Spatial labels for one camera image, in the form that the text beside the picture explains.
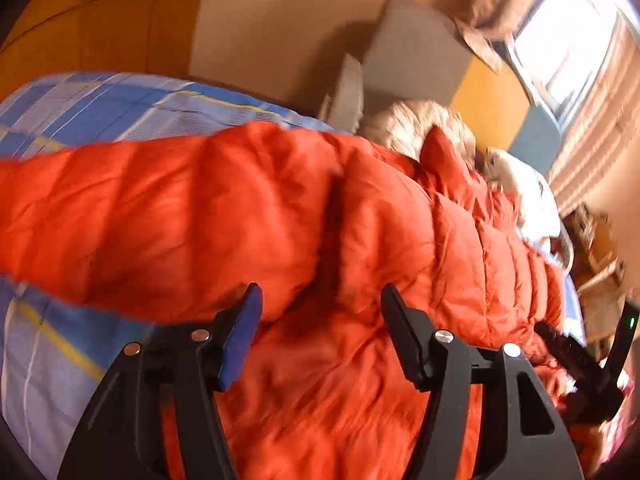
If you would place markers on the white printed pillow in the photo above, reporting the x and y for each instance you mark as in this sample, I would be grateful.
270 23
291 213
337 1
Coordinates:
539 219

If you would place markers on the pink striped curtain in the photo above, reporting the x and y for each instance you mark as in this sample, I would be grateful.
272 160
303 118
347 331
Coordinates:
579 61

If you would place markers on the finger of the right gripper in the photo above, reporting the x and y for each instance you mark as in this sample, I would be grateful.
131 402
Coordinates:
572 356

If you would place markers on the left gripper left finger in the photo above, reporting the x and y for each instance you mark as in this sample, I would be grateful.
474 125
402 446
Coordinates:
120 434

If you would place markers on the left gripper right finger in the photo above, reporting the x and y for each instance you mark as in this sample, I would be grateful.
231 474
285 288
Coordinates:
522 435

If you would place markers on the orange puffer jacket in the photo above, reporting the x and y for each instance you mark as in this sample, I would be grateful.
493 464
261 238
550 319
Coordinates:
172 230

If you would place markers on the tricolour upholstered headboard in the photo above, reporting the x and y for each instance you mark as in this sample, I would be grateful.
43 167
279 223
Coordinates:
417 54

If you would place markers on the wooden wardrobe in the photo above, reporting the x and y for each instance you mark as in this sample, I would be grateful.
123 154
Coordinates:
61 36

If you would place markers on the wooden desk with clutter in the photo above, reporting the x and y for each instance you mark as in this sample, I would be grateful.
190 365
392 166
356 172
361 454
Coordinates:
597 272

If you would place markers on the blue plaid bed sheet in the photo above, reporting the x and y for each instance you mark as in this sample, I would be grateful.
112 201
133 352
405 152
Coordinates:
53 355

